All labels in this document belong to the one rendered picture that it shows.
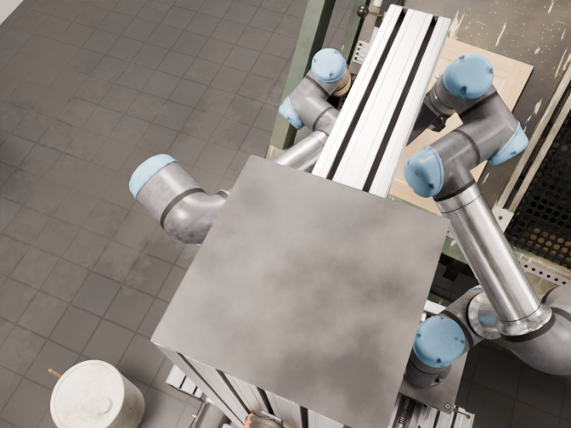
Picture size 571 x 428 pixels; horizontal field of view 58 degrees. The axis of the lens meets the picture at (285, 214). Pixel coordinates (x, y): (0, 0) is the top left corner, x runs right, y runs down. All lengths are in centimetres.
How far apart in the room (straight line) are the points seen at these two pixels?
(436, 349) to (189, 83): 264
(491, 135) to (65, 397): 198
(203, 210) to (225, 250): 46
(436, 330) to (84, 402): 153
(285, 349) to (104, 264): 249
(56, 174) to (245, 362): 293
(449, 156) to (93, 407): 185
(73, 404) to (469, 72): 198
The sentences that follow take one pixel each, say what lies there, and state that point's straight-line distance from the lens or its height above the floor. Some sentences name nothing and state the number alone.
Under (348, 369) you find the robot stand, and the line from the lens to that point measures 53.
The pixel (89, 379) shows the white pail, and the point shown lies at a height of 36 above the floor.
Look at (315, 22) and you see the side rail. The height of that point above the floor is 129.
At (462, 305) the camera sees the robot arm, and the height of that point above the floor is 125.
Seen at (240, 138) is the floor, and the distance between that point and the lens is 322.
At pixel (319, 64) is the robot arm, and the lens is 123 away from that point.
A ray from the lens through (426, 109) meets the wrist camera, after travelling 111.
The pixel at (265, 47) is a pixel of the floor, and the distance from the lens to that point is 371.
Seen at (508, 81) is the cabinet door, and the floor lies 129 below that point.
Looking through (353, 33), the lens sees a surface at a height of 123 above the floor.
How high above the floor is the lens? 255
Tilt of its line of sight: 61 degrees down
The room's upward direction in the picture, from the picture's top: 5 degrees counter-clockwise
